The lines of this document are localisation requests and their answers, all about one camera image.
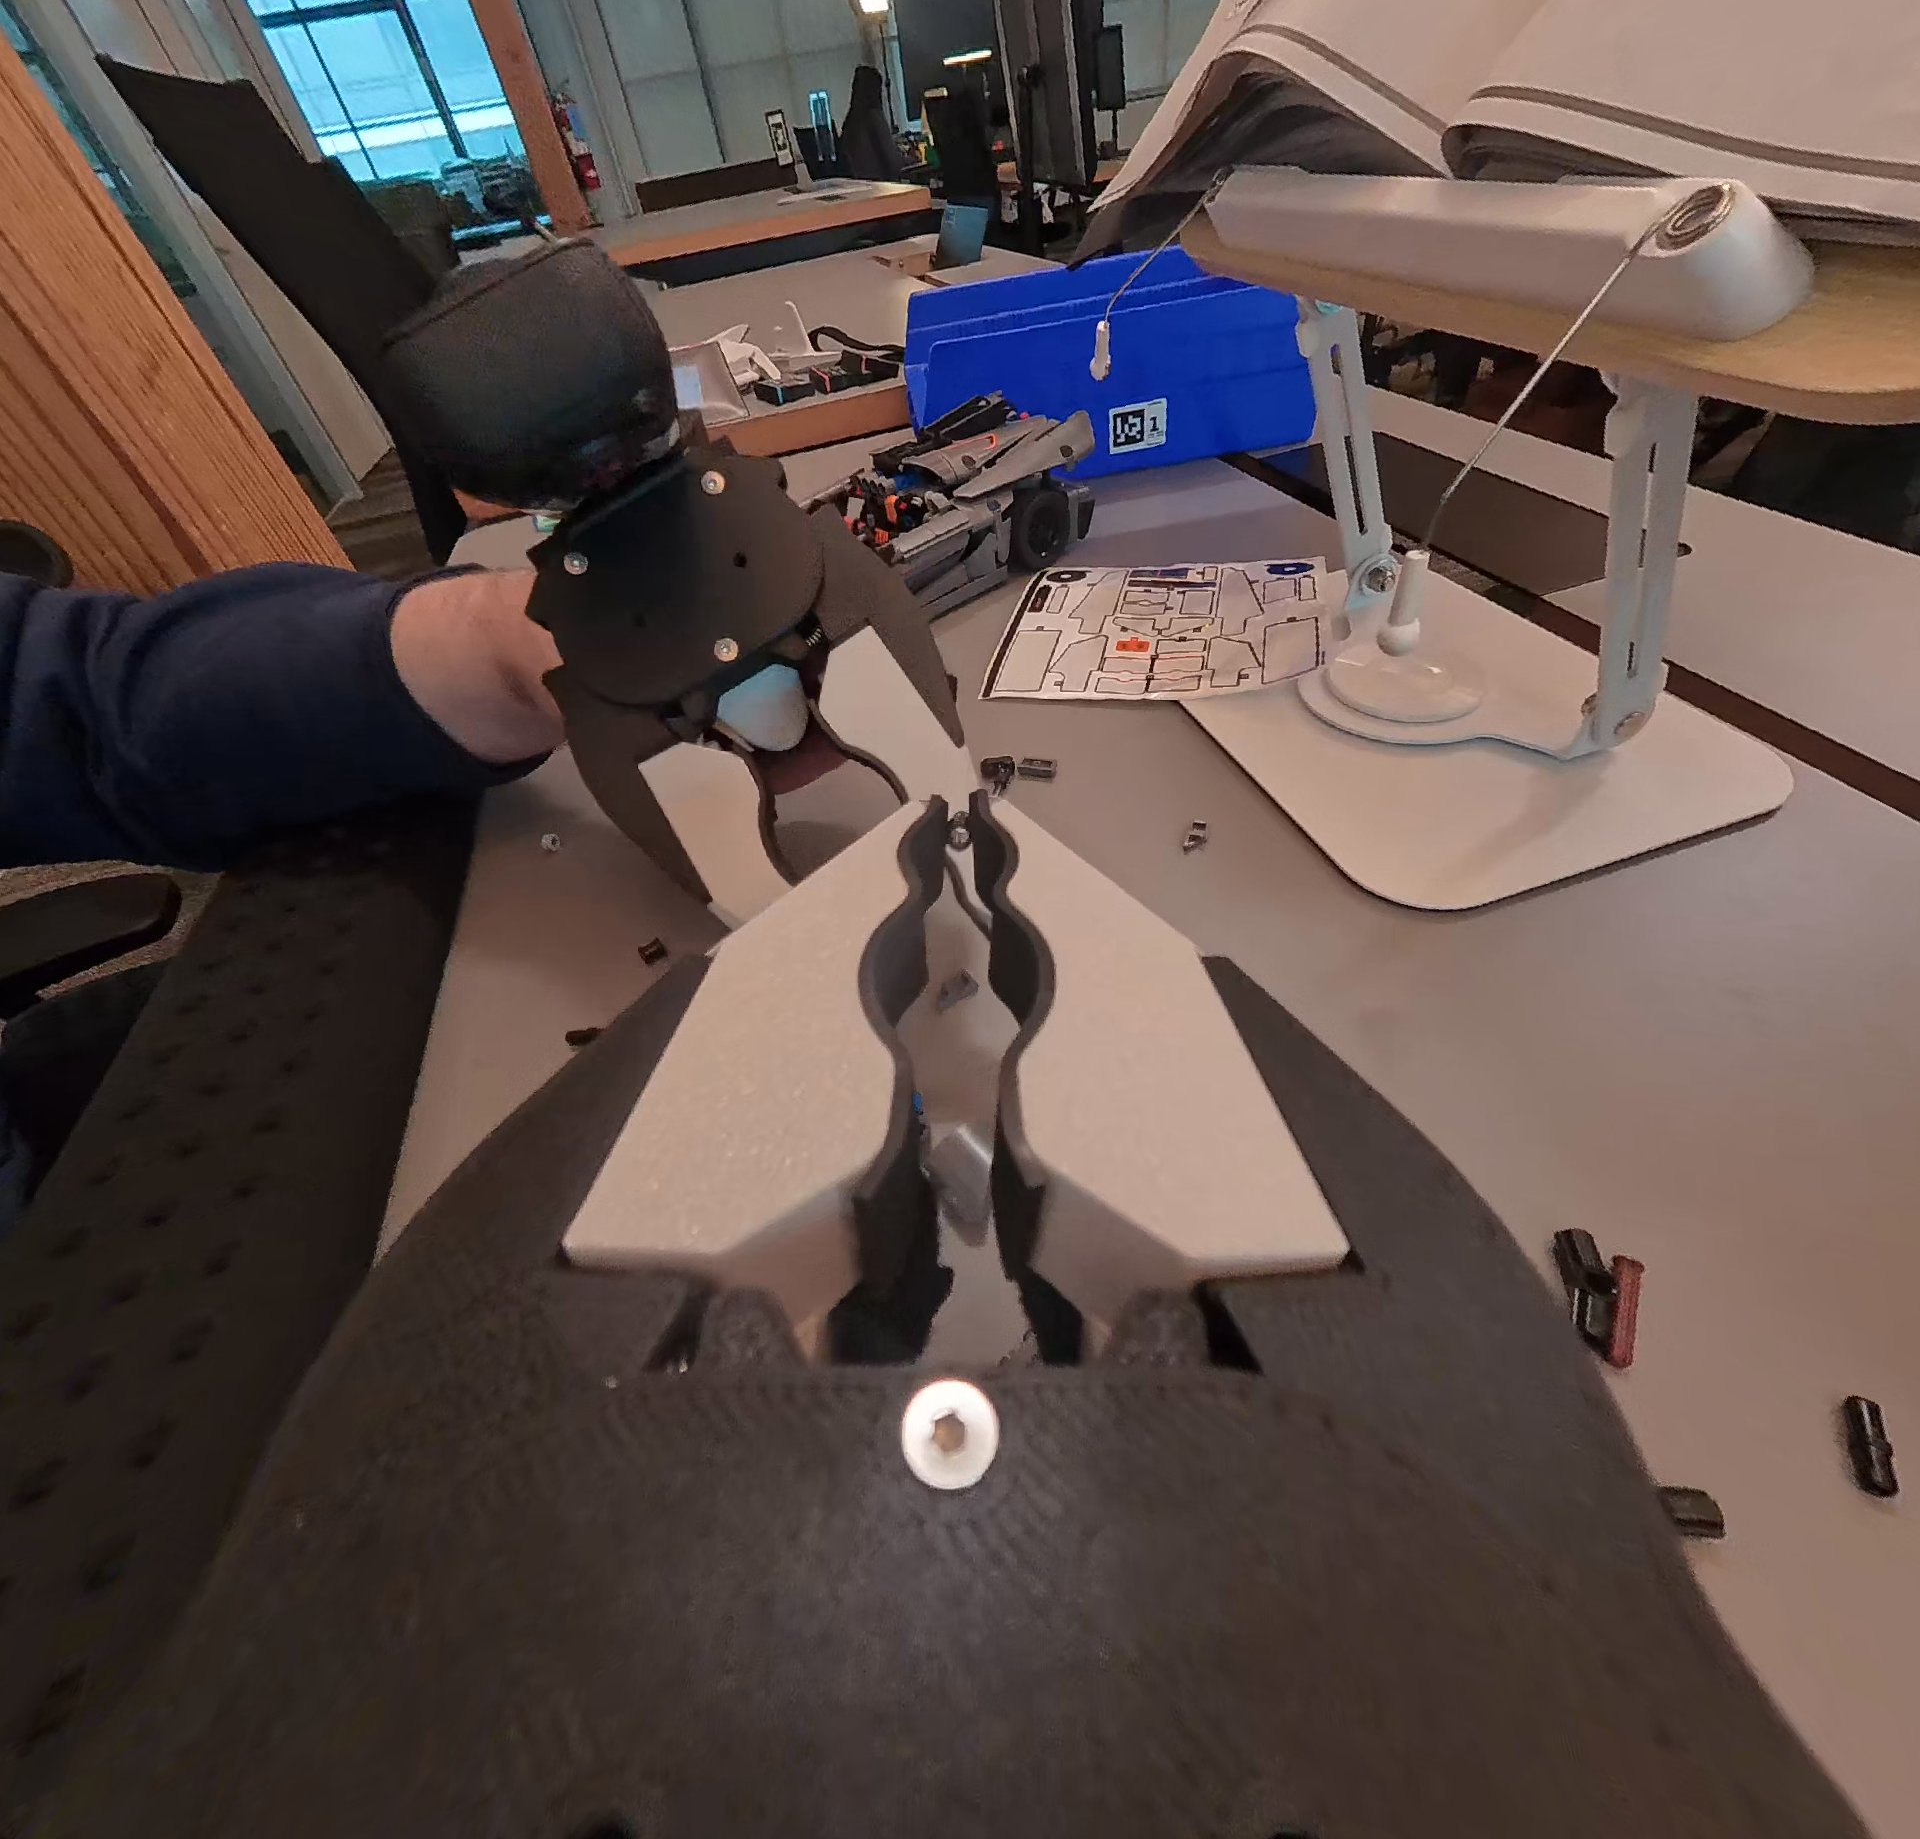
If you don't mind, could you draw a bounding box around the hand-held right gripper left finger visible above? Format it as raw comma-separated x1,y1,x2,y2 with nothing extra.
561,798,962,1364

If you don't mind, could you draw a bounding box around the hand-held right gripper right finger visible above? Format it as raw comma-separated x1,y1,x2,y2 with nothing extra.
967,793,1353,1364

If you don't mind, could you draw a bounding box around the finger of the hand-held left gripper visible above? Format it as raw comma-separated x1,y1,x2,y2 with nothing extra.
636,749,813,932
809,638,969,808

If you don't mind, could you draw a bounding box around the person's left forearm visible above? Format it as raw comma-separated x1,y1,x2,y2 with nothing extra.
0,563,549,878

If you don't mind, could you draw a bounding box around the lego sticker sheet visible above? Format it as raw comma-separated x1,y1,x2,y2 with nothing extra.
982,563,1328,703

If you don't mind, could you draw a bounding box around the grey black lego car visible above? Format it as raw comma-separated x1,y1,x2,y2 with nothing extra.
829,390,1099,625

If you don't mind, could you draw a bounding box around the black and red lego connector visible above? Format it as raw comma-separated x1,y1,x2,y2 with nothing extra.
1552,1228,1648,1367

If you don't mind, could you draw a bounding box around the lego instruction booklet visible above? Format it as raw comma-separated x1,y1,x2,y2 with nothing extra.
1071,0,1920,266

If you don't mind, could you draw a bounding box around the person's left hand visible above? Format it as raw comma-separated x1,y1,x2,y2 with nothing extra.
392,571,571,778

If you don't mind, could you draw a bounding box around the white plastic gadget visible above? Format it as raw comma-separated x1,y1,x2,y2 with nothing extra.
719,301,818,389

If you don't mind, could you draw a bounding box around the wooden top desk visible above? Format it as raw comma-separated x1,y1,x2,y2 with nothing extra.
591,179,934,285

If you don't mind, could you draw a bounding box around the blue plastic bin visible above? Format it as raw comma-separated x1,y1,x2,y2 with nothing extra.
904,246,1323,478

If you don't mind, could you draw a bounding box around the white book stand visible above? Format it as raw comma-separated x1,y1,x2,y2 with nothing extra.
1177,165,1920,913

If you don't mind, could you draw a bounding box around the black high-back office chair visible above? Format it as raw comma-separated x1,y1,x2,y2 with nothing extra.
97,55,467,567

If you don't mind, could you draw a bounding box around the large glass window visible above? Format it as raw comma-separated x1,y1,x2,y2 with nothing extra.
210,0,528,183

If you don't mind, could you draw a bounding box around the black equipment cabinet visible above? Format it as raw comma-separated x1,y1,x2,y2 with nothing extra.
886,0,1108,207

